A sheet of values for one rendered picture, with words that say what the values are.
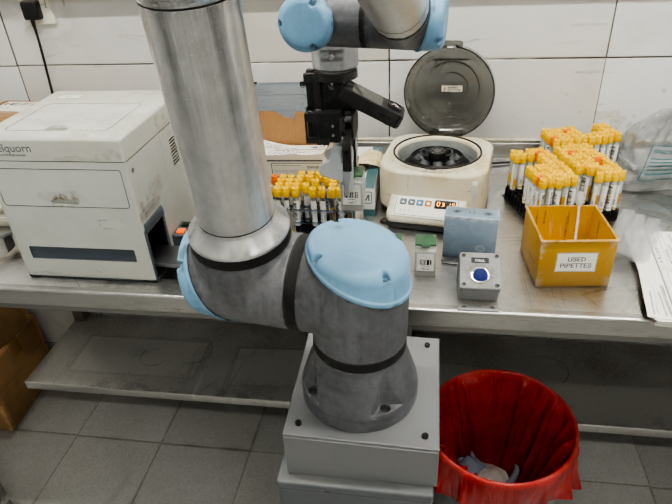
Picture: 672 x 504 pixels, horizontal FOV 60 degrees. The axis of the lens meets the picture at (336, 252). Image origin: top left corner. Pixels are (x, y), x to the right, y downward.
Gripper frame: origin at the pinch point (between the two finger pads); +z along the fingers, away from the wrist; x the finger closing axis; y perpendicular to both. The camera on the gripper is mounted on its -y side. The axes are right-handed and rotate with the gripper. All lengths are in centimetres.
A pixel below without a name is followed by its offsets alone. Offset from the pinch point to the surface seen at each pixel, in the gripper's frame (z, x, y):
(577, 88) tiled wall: 0, -56, -50
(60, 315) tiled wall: 83, -58, 118
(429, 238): 12.3, -1.7, -14.0
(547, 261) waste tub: 13.3, 3.5, -34.7
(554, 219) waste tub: 11.9, -9.5, -37.9
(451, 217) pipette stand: 9.3, -4.7, -18.0
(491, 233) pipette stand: 12.0, -3.6, -25.5
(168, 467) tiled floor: 106, -15, 64
